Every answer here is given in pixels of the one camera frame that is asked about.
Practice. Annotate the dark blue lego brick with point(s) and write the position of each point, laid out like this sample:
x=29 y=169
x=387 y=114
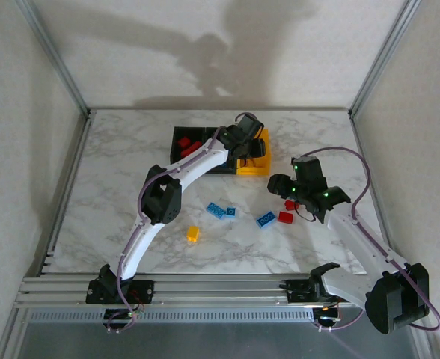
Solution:
x=231 y=212

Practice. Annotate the long blue lego brick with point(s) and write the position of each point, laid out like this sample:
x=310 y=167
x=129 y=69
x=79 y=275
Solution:
x=215 y=210

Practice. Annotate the yellow lego brick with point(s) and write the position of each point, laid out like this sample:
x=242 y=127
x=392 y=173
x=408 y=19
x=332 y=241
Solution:
x=192 y=234

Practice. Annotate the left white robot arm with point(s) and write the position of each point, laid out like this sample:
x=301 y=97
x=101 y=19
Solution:
x=194 y=166

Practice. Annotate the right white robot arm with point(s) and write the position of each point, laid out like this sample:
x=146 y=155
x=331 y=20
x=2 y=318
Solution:
x=354 y=239

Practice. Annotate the yellow plastic bin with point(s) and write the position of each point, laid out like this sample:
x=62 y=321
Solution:
x=255 y=170

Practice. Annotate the black plastic bin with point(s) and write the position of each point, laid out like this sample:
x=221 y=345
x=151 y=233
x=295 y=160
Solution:
x=209 y=134
x=175 y=134

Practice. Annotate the grey metal panel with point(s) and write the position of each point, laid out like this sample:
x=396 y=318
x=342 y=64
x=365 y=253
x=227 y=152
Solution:
x=220 y=340

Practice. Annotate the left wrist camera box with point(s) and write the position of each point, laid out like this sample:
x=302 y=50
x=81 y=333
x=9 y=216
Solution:
x=250 y=123

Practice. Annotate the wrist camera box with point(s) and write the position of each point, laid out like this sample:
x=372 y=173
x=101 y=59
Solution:
x=250 y=123
x=310 y=168

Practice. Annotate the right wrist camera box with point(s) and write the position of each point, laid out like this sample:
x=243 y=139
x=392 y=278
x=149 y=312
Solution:
x=310 y=168

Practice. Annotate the aluminium table edge rail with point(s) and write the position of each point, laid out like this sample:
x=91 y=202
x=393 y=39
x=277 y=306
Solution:
x=78 y=157
x=220 y=109

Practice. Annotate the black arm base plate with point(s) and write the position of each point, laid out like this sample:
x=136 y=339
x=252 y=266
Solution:
x=145 y=289
x=298 y=291

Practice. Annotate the aluminium rail frame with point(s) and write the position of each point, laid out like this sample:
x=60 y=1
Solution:
x=220 y=291

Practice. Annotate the aluminium frame post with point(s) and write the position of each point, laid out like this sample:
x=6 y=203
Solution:
x=57 y=60
x=381 y=60

